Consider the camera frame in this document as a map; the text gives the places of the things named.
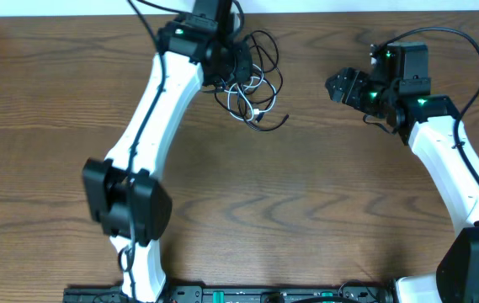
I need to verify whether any white usb cable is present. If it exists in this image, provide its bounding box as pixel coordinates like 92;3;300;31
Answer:
226;62;278;123

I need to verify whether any black usb cable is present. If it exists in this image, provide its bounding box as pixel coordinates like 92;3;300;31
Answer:
213;29;290;133

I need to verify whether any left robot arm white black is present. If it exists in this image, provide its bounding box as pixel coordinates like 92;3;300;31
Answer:
82;0;253;302

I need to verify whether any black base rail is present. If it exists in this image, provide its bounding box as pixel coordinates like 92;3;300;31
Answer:
61;284;396;303

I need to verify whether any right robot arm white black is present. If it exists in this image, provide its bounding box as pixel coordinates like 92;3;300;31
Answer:
325;42;479;302

